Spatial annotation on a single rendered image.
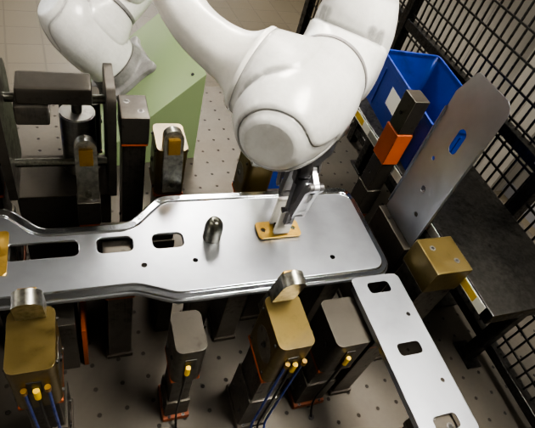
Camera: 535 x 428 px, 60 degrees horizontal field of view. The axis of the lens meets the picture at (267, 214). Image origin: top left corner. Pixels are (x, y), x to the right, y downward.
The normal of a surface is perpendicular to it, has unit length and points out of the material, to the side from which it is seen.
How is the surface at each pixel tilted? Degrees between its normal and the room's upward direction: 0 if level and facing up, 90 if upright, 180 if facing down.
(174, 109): 90
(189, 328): 0
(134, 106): 0
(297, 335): 0
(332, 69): 20
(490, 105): 90
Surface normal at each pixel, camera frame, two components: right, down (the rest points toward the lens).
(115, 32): 0.80, 0.36
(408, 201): -0.93, 0.06
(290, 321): 0.23, -0.66
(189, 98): 0.39, 0.74
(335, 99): 0.73, -0.08
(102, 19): 0.69, 0.25
